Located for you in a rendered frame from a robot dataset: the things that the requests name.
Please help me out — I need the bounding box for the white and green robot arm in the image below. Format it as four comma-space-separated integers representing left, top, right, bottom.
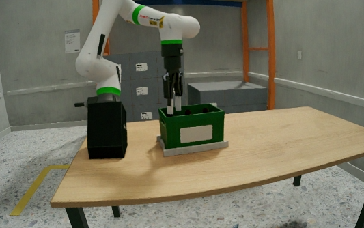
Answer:
74, 0, 200, 108

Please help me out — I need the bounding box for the green bottle crate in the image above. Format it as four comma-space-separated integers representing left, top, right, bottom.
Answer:
160, 104, 225, 149

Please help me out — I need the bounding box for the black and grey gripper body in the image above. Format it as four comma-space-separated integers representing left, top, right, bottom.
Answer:
163, 57, 181, 81

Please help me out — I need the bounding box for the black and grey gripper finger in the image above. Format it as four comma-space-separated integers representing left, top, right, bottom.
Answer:
162, 73, 176, 114
173, 72, 183, 111

